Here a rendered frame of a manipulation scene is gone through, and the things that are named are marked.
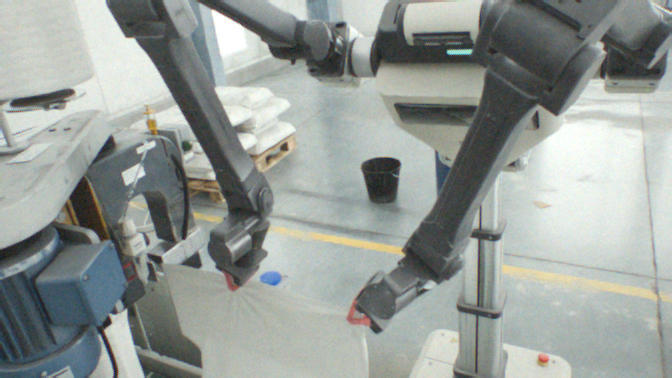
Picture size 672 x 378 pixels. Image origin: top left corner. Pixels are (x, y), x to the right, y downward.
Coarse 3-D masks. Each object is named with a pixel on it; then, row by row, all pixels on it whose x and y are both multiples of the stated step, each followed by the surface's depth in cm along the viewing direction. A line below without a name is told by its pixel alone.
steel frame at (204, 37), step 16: (192, 0) 634; (320, 0) 902; (208, 16) 636; (320, 16) 916; (336, 16) 914; (192, 32) 656; (208, 32) 639; (208, 48) 643; (208, 64) 666; (224, 80) 675
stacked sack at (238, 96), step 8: (216, 88) 468; (224, 88) 468; (232, 88) 461; (240, 88) 460; (248, 88) 460; (256, 88) 452; (264, 88) 454; (224, 96) 444; (232, 96) 438; (240, 96) 437; (248, 96) 433; (256, 96) 439; (264, 96) 447; (272, 96) 457; (224, 104) 438; (232, 104) 435; (240, 104) 430; (248, 104) 429; (256, 104) 435
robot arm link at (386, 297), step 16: (416, 256) 79; (400, 272) 75; (416, 272) 76; (432, 272) 78; (448, 272) 75; (368, 288) 75; (384, 288) 73; (400, 288) 72; (368, 304) 76; (384, 304) 74; (400, 304) 73
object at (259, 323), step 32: (192, 288) 113; (224, 288) 107; (256, 288) 103; (192, 320) 118; (224, 320) 112; (256, 320) 108; (288, 320) 101; (320, 320) 96; (224, 352) 116; (256, 352) 113; (288, 352) 106; (320, 352) 100; (352, 352) 96
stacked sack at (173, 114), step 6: (174, 108) 424; (156, 114) 416; (162, 114) 410; (168, 114) 408; (174, 114) 407; (180, 114) 406; (144, 120) 406; (156, 120) 396; (162, 120) 395; (168, 120) 395; (174, 120) 395; (132, 126) 399; (138, 126) 396; (144, 126) 393
